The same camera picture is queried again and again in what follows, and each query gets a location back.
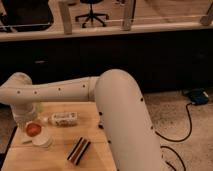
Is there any wooden railing post left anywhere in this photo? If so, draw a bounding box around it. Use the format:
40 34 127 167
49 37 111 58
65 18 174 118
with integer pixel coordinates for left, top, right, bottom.
58 0 72 34

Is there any black floor cable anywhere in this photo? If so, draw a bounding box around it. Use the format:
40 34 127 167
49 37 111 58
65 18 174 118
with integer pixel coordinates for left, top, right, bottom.
160 145 187 171

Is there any white plastic bag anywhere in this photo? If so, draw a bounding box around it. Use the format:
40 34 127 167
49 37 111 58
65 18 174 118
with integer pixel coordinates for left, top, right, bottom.
20 128 32 144

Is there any blue power box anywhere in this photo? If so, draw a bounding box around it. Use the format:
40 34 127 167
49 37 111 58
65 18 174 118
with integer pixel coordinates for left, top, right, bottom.
190 90 209 105

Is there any green plastic cup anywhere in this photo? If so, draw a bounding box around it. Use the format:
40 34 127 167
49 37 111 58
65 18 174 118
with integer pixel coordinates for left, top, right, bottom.
36 103 44 113

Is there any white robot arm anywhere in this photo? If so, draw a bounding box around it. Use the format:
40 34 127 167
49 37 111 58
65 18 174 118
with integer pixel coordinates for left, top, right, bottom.
0 69 168 171

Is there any striped black red box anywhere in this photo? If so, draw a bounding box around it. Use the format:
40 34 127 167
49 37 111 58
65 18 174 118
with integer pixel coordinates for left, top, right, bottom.
67 137 91 165

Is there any wooden railing post right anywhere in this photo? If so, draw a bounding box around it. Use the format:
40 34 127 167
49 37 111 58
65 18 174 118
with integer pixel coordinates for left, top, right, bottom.
200 2 213 26

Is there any wooden railing post middle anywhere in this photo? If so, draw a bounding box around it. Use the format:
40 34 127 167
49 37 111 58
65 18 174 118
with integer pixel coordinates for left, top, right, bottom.
122 0 135 31

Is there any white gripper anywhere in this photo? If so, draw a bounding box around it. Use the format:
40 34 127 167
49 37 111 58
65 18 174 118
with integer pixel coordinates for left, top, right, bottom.
11 104 37 130

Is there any black office chair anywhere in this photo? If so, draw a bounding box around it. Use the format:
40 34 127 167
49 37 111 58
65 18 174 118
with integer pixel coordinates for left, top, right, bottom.
75 0 109 28

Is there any wooden railing post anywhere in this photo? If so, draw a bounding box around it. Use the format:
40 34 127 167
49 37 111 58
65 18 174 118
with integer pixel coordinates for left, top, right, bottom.
58 0 72 34
122 0 135 31
200 2 213 26

